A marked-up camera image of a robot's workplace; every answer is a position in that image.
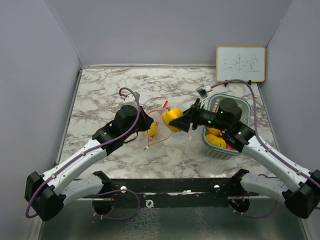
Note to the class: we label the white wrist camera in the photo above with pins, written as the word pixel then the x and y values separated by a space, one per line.
pixel 130 100
pixel 203 91

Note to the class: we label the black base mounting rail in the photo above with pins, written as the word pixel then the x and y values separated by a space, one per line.
pixel 136 193

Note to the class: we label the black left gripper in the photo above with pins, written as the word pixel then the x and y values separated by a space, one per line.
pixel 147 120

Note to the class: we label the small framed whiteboard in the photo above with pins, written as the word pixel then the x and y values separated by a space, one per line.
pixel 247 63

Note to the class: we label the clear orange-zip bag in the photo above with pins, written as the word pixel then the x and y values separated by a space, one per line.
pixel 164 136

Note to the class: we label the yellow toy lemon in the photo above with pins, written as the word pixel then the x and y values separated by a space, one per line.
pixel 215 141

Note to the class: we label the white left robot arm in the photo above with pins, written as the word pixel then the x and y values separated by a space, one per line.
pixel 75 160

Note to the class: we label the yellow toy apple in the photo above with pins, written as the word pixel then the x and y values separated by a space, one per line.
pixel 153 130

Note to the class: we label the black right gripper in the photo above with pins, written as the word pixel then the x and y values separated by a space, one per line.
pixel 184 121

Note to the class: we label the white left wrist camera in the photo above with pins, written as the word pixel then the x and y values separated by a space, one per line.
pixel 130 100

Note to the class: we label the orange-yellow toy bell pepper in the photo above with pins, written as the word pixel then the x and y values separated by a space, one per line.
pixel 215 132

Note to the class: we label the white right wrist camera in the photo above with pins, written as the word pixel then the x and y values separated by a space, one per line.
pixel 203 91

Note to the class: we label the yellow toy bell pepper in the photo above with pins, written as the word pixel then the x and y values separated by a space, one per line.
pixel 171 115

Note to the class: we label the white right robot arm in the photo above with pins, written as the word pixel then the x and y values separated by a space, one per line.
pixel 296 187

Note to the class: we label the red toy fruit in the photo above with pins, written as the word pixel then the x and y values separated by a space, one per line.
pixel 230 148

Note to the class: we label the pale green plastic basket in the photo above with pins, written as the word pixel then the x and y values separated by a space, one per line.
pixel 212 104

